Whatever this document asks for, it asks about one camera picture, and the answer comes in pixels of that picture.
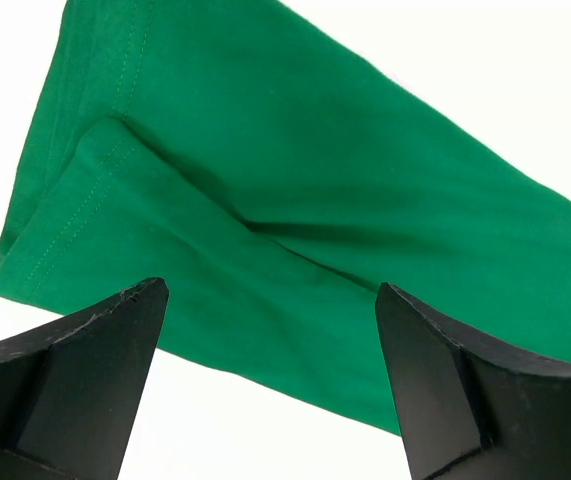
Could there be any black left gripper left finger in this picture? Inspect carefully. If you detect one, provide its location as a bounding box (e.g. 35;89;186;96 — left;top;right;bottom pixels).
0;278;169;479

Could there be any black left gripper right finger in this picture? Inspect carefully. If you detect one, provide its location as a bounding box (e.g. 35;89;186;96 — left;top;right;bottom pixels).
375;284;571;479

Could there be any green t shirt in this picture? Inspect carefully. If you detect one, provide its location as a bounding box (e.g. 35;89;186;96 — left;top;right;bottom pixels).
0;1;571;433

